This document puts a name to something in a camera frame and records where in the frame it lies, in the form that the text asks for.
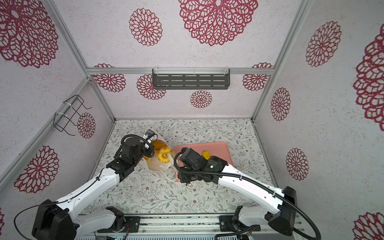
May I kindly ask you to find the yellow fake bread roll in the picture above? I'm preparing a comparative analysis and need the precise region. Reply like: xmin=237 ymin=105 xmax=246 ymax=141
xmin=143 ymin=140 xmax=169 ymax=162

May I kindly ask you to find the yellow croissant fake bread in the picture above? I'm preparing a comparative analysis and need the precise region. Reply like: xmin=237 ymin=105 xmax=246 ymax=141
xmin=202 ymin=151 xmax=211 ymax=160

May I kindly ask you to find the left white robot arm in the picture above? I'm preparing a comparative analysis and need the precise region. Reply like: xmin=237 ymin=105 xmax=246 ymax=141
xmin=32 ymin=135 xmax=155 ymax=240

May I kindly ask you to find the grey slotted wall shelf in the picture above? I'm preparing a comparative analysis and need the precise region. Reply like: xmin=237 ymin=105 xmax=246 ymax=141
xmin=152 ymin=69 xmax=231 ymax=90

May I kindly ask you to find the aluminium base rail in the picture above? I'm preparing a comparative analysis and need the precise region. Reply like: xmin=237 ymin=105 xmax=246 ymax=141
xmin=76 ymin=212 xmax=307 ymax=240

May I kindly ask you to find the orange bundt fake bread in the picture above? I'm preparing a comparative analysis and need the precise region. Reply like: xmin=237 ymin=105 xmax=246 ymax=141
xmin=158 ymin=147 xmax=175 ymax=163

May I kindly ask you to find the white floral paper bag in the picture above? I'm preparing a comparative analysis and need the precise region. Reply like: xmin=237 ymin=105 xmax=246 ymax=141
xmin=143 ymin=130 xmax=178 ymax=182

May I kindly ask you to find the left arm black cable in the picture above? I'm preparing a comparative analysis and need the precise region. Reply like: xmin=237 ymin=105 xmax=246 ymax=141
xmin=13 ymin=167 xmax=106 ymax=240

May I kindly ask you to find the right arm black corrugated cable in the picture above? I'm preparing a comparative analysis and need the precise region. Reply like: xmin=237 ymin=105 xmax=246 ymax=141
xmin=173 ymin=150 xmax=322 ymax=240

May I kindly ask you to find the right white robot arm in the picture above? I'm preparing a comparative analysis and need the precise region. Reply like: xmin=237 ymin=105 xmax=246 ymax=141
xmin=174 ymin=148 xmax=297 ymax=236

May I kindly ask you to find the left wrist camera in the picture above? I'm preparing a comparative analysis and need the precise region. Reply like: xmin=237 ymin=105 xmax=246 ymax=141
xmin=143 ymin=130 xmax=158 ymax=143

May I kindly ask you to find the pink plastic tray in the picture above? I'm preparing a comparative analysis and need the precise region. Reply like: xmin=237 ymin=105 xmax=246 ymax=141
xmin=175 ymin=142 xmax=233 ymax=174

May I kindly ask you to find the black wire wall rack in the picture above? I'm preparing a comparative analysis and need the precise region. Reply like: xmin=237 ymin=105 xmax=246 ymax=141
xmin=53 ymin=95 xmax=92 ymax=137

